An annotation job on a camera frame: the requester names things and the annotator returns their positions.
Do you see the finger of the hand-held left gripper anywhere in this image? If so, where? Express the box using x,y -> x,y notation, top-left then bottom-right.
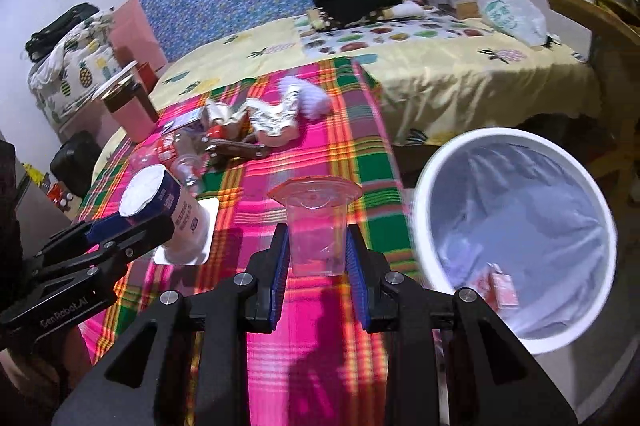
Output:
30,213 -> 176,293
22,211 -> 133,278

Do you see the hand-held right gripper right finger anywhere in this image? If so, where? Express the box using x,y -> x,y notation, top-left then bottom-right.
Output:
346,223 -> 581,426

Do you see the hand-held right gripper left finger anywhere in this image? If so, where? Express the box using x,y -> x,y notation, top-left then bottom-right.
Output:
52,222 -> 291,426

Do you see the purple white milk carton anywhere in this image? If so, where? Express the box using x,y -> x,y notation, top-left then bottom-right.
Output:
119,163 -> 221,266

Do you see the clear plastic cup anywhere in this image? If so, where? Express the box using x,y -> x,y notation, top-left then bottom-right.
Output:
267,176 -> 364,278

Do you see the white round trash bin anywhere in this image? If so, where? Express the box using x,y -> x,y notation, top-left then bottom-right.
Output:
410,129 -> 619,355

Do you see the black case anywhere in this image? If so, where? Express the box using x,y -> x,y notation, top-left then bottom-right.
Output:
49,131 -> 104,198

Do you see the clear plastic bottle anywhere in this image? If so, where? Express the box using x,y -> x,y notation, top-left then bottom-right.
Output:
169,131 -> 212,194

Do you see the red label packet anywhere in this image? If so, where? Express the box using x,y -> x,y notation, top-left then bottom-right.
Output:
154,130 -> 187,163

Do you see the brown snack wrapper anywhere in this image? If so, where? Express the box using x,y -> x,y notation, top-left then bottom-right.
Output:
204,135 -> 275,169

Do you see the pink green plaid cloth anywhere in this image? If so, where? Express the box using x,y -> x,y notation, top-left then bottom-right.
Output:
77,56 -> 431,426

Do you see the crumpled silver foil packet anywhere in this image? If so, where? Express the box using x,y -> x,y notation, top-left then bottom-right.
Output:
199,100 -> 247,141

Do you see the small red box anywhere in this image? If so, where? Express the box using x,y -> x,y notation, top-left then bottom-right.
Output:
134,62 -> 162,90

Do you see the crumpled silver foil wrapper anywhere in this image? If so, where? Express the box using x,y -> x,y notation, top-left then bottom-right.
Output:
244,97 -> 302,148

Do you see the white pineapple print bundle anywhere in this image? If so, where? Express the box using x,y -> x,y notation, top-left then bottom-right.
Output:
27,10 -> 125,123

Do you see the white plastic bin liner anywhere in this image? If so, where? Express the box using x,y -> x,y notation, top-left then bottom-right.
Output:
431,143 -> 608,339

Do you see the white ribbed paper wrapper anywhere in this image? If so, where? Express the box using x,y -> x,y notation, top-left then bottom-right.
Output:
279,75 -> 334,121

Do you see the black bag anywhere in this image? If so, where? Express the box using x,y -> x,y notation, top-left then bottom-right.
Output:
25,3 -> 101,57

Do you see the yellow pineapple print bed sheet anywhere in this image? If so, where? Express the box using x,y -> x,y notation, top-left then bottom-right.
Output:
92,9 -> 603,167

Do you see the fruit print pillow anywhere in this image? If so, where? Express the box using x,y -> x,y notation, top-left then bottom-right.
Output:
294,11 -> 483,58

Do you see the white plastic bag green print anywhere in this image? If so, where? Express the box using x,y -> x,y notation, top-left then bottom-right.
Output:
476,0 -> 550,47

